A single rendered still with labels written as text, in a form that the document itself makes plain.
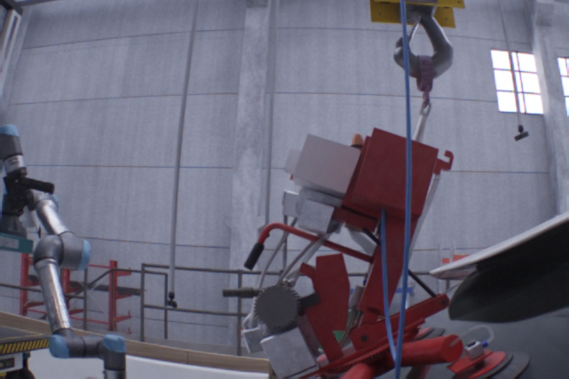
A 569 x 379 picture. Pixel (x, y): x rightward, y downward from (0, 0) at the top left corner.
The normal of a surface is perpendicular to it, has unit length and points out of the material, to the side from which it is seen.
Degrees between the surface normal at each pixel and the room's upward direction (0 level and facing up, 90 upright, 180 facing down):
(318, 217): 90
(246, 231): 90
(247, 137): 90
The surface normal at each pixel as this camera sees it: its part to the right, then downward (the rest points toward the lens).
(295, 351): -0.05, -0.23
